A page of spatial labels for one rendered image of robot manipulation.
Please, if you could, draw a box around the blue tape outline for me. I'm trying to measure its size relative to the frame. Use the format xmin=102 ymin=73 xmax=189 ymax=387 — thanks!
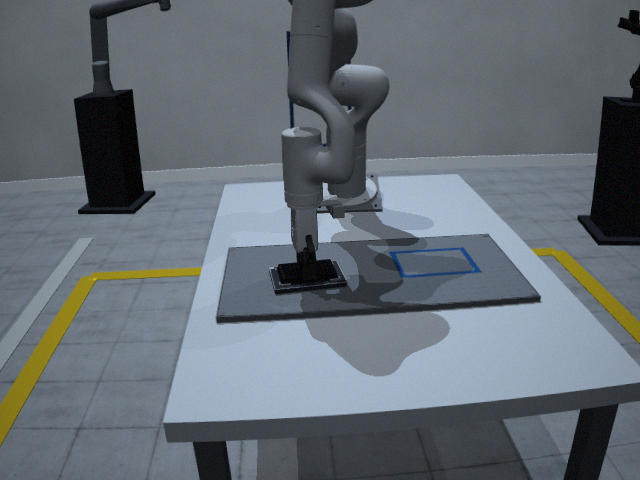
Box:
xmin=389 ymin=247 xmax=481 ymax=278

